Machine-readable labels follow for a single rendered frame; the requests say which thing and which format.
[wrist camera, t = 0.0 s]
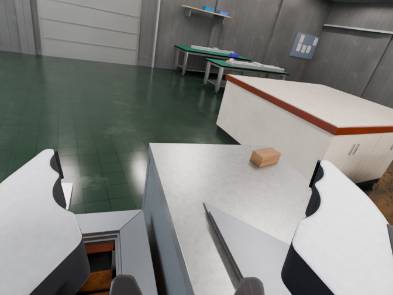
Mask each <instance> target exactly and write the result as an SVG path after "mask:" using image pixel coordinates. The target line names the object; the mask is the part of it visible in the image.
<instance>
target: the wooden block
mask: <svg viewBox="0 0 393 295"><path fill-rule="evenodd" d="M280 156H281V153H280V152H278V151H276V150H275V149H273V148H271V147H268V148H264V149H257V150H253V152H252V154H251V158H250V161H252V162H253V163H254V164H256V165H257V166H258V167H263V166H268V165H271V164H275V163H278V160H279V158H280Z"/></svg>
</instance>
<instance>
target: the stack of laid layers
mask: <svg viewBox="0 0 393 295"><path fill-rule="evenodd" d="M82 237H83V240H84V244H85V246H87V245H96V244H102V243H111V242H115V260H116V276H117V275H121V274H122V264H121V252H120V230H117V231H106V232H96V233H89V234H83V235H82Z"/></svg>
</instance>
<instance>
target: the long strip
mask: <svg viewBox="0 0 393 295"><path fill-rule="evenodd" d="M120 252H121V264H122V275H132V276H133V277H134V278H135V279H136V281H137V283H138V285H139V287H140V290H141V292H142V294H143V295H158V293H157V286H156V280H155V276H154V269H153V262H152V259H151V252H150V245H149V239H148V235H147V228H146V222H145V218H144V211H143V210H142V211H140V212H139V213H138V214H137V215H136V216H135V217H134V218H133V219H131V220H130V221H129V222H128V223H127V224H126V225H125V226H124V227H122V228H121V229H120Z"/></svg>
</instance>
